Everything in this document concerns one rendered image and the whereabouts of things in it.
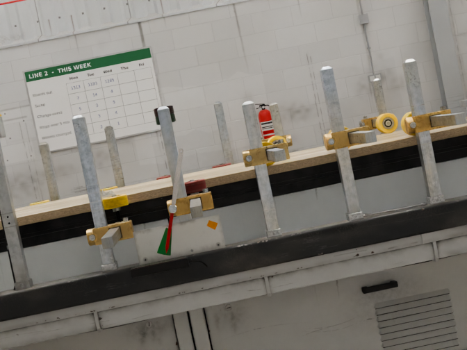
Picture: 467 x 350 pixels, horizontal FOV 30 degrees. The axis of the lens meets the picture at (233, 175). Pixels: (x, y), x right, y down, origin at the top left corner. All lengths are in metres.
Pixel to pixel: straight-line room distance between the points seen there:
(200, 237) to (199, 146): 7.17
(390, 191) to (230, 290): 0.63
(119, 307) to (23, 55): 7.45
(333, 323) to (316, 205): 0.40
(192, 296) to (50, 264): 0.50
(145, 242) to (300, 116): 7.31
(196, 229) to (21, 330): 0.60
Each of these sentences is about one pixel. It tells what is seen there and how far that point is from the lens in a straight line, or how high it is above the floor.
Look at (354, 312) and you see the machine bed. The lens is 2.94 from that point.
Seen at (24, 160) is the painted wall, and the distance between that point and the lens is 9.92.
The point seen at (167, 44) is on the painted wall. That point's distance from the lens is 9.80.
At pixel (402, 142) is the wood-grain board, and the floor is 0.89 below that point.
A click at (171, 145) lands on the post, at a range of 2.58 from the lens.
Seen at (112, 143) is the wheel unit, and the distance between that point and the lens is 3.69.
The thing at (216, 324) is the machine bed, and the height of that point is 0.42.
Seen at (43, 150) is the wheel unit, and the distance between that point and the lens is 3.73.
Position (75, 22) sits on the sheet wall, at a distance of 9.91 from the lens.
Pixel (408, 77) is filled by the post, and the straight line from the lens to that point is 2.67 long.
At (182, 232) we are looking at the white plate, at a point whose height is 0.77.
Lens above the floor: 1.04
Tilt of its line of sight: 3 degrees down
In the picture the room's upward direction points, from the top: 11 degrees counter-clockwise
